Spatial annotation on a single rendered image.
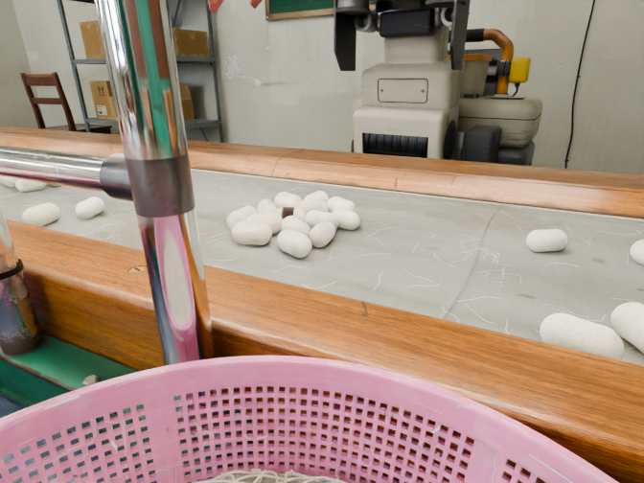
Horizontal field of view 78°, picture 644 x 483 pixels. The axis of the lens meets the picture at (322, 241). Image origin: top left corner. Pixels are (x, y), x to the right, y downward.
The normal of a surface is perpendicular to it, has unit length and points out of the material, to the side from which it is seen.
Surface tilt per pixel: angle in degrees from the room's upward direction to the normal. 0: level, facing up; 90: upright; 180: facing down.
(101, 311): 90
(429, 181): 45
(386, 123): 98
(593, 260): 0
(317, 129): 90
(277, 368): 75
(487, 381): 0
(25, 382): 90
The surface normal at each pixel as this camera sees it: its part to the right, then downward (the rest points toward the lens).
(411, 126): -0.50, 0.46
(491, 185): -0.31, -0.40
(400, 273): 0.00, -0.92
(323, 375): -0.18, 0.12
